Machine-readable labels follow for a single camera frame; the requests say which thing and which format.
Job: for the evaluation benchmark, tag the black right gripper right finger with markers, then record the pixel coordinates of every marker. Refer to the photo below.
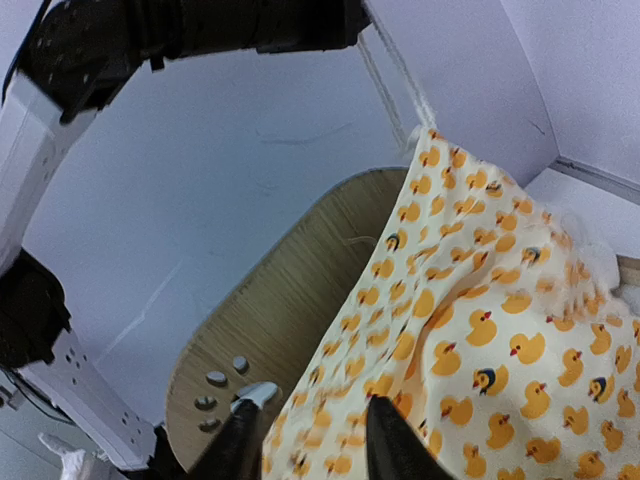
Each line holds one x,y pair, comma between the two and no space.
393,450

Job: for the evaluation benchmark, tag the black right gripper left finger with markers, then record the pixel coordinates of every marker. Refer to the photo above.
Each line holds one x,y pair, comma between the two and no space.
234,454

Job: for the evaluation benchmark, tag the wooden pet bed frame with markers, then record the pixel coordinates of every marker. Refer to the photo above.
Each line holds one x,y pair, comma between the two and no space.
269,326

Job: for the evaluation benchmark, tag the duck print ruffled cushion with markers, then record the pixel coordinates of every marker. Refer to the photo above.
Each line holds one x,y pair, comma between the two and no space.
504,350

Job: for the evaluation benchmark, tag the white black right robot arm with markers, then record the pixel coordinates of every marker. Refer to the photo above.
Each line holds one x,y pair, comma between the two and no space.
206,129

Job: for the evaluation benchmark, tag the small duck print pillow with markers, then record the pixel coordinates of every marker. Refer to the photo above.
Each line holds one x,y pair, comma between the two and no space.
76,464

